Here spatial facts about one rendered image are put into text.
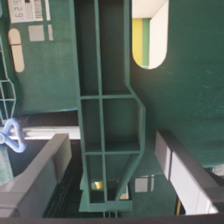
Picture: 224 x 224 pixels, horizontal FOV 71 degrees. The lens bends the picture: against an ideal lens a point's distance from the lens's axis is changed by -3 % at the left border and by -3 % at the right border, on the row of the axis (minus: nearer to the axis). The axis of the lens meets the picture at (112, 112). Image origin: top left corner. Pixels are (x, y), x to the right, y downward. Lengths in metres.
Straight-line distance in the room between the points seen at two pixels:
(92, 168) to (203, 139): 0.12
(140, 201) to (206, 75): 0.50
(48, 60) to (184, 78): 0.37
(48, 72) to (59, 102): 0.09
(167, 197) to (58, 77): 0.51
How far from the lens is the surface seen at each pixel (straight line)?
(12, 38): 0.55
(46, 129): 0.48
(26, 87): 0.50
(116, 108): 0.15
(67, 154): 0.16
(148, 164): 0.19
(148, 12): 0.29
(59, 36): 0.47
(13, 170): 0.67
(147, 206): 0.63
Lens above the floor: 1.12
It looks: 3 degrees up
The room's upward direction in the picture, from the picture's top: 91 degrees counter-clockwise
